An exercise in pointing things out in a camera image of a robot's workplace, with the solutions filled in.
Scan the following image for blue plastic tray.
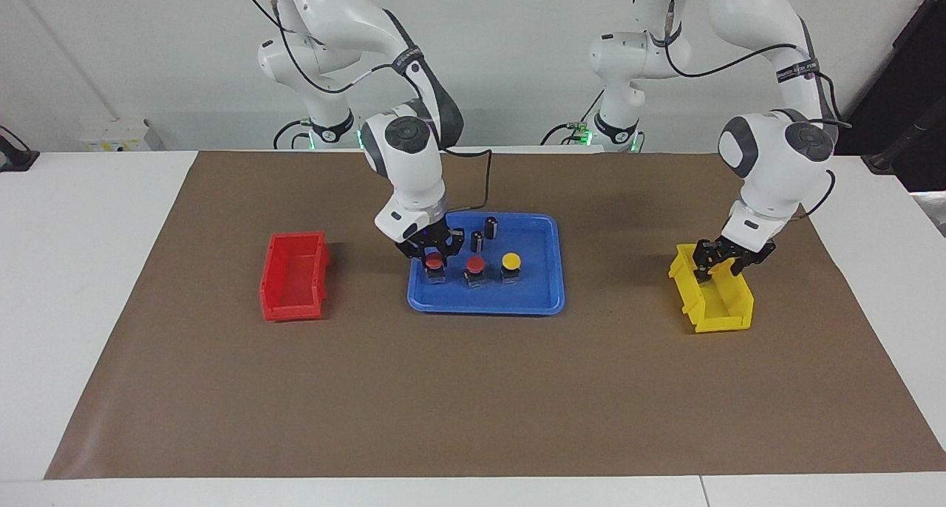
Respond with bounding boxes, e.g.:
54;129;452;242
407;211;566;316

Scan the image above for yellow plastic bin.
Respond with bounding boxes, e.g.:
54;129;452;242
668;242;755;334

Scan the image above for red plastic bin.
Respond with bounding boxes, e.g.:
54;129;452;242
259;231;331;321

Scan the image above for brown paper mat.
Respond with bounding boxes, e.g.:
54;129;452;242
44;150;946;480

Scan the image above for black dark panel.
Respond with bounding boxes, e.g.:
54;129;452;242
835;0;946;194

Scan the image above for white power strip box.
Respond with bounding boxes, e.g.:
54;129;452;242
80;118;152;152

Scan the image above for black table clamp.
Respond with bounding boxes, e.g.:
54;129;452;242
0;126;40;173

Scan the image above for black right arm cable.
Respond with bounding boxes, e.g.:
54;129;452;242
238;0;494;214

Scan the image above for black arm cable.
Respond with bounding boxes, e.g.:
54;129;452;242
238;0;494;214
634;0;852;220

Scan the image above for black left base cable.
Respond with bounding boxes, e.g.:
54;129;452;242
540;89;603;147

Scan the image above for black base cable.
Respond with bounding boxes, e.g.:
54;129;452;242
540;89;603;147
273;119;311;151

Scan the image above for black right base cable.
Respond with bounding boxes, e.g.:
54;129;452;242
273;119;311;151

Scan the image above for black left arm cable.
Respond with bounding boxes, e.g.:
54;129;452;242
634;0;852;220

